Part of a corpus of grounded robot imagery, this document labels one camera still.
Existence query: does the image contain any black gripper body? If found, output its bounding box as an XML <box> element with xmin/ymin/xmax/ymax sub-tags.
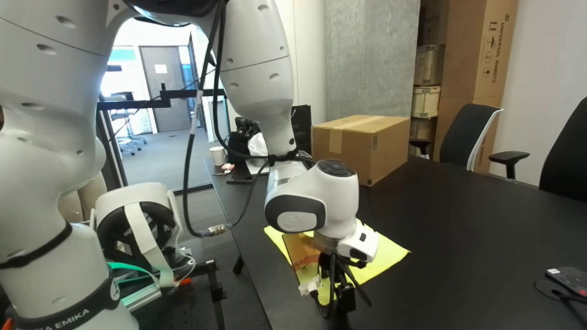
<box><xmin>318</xmin><ymin>245</ymin><xmax>360</xmax><ymax>288</ymax></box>

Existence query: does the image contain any yellow cloth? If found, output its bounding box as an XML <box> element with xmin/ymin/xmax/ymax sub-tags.
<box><xmin>263</xmin><ymin>223</ymin><xmax>413</xmax><ymax>308</ymax></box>

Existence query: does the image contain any tan wrist attachment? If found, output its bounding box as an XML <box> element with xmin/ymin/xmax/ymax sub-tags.
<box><xmin>281</xmin><ymin>231</ymin><xmax>325</xmax><ymax>299</ymax></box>

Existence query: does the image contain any white plastic bag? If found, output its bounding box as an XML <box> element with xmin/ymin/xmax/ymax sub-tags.
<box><xmin>248</xmin><ymin>130</ymin><xmax>272</xmax><ymax>159</ymax></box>

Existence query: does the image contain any black device stand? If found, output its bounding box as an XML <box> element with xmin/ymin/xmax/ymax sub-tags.
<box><xmin>226</xmin><ymin>115</ymin><xmax>266</xmax><ymax>185</ymax></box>

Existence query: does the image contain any white paper cup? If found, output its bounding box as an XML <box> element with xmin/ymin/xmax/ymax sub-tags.
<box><xmin>207</xmin><ymin>145</ymin><xmax>228</xmax><ymax>168</ymax></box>

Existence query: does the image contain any small white stacked box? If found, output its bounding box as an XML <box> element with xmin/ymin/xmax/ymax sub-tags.
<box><xmin>411</xmin><ymin>84</ymin><xmax>442</xmax><ymax>119</ymax></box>

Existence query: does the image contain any white VR headset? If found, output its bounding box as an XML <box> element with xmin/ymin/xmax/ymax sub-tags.
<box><xmin>90</xmin><ymin>181</ymin><xmax>198</xmax><ymax>289</ymax></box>

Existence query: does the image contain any grey door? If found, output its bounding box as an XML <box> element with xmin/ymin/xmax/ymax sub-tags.
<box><xmin>138</xmin><ymin>44</ymin><xmax>193</xmax><ymax>134</ymax></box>

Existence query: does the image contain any small brown stacked box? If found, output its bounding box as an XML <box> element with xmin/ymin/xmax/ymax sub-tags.
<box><xmin>415</xmin><ymin>42</ymin><xmax>446</xmax><ymax>86</ymax></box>

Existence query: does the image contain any tall brown cardboard box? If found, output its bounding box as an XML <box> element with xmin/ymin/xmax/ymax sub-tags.
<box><xmin>420</xmin><ymin>0</ymin><xmax>521</xmax><ymax>176</ymax></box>

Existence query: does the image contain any black horizontal stand bar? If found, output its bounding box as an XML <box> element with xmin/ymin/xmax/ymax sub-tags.
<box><xmin>97</xmin><ymin>82</ymin><xmax>226</xmax><ymax>112</ymax></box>

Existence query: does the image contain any person in black top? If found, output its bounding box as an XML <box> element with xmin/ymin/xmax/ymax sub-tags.
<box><xmin>57</xmin><ymin>170</ymin><xmax>110</xmax><ymax>225</ymax></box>

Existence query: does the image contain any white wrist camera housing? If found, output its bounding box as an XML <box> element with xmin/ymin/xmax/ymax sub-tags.
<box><xmin>336</xmin><ymin>222</ymin><xmax>382</xmax><ymax>264</ymax></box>

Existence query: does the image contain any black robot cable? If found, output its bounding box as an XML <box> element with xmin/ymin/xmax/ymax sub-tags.
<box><xmin>182</xmin><ymin>5</ymin><xmax>250</xmax><ymax>240</ymax></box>

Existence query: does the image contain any white teal rail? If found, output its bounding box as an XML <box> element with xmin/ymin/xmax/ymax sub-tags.
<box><xmin>116</xmin><ymin>277</ymin><xmax>167</xmax><ymax>313</ymax></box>

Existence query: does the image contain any black office chair white frame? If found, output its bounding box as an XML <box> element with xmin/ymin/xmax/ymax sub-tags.
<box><xmin>409</xmin><ymin>101</ymin><xmax>532</xmax><ymax>181</ymax></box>

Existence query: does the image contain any green cable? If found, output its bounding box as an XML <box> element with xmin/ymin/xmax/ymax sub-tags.
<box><xmin>107</xmin><ymin>260</ymin><xmax>162</xmax><ymax>289</ymax></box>

